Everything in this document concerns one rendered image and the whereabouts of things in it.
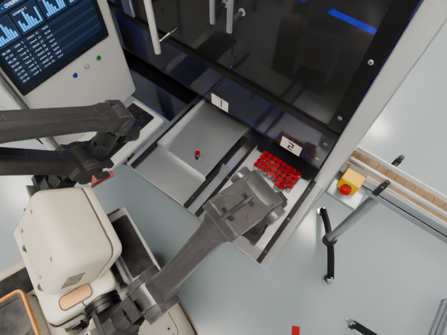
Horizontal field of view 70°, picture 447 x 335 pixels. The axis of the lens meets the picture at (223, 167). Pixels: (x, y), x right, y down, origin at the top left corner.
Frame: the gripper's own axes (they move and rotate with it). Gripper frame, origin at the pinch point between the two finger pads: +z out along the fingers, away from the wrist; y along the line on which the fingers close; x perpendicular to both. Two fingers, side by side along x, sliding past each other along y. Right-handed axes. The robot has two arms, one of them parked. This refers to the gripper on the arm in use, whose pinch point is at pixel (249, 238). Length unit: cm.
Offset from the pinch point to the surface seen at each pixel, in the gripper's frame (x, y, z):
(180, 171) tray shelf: 39.1, 7.3, 2.3
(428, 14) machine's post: -10, 22, -78
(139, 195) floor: 87, 21, 89
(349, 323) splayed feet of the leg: -65, 36, 86
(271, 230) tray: -4.2, 8.7, 2.2
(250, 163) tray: 18.3, 27.2, -1.3
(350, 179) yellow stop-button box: -17.3, 33.4, -17.2
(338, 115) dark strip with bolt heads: -3, 29, -42
